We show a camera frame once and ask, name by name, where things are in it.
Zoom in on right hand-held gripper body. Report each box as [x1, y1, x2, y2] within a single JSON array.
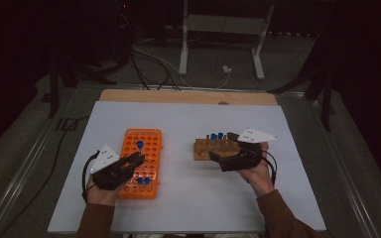
[[220, 127, 279, 173]]

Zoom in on metal floor rail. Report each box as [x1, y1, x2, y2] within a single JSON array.
[[0, 88, 77, 238], [306, 94, 381, 238]]

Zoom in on wooden test tube rack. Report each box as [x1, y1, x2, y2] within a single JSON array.
[[192, 133, 246, 163]]

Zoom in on bundle of black cables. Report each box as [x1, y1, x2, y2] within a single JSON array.
[[128, 46, 183, 92]]

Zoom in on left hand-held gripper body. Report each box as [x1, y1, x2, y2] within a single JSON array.
[[89, 143, 132, 190]]

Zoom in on black tripod stand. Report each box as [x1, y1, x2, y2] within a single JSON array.
[[47, 49, 117, 119], [267, 33, 337, 132]]

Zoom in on person's left hand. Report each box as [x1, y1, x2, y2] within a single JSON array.
[[85, 179, 127, 206]]

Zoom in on dark power strip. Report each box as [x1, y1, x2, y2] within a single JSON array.
[[267, 30, 322, 39]]

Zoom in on hand-held gripper black cable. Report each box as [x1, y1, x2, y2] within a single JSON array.
[[260, 150, 278, 186], [80, 150, 100, 203]]

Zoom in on person's right hand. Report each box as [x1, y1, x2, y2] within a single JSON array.
[[237, 142, 276, 198]]

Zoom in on white metal stand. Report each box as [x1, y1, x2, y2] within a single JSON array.
[[178, 0, 276, 81]]

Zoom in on white table mat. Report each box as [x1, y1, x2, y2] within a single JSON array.
[[47, 100, 327, 234]]

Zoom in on black floor cable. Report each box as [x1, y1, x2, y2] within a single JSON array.
[[0, 114, 92, 238]]

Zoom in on left hand-held gripper black cable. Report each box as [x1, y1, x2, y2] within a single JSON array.
[[80, 150, 100, 203]]

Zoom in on orange plastic tube rack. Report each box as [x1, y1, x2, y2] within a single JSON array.
[[112, 128, 164, 200]]

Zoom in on right hand-held gripper black cable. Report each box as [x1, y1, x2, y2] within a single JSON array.
[[260, 150, 278, 186]]

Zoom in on white cable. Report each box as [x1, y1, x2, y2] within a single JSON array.
[[131, 44, 232, 90]]

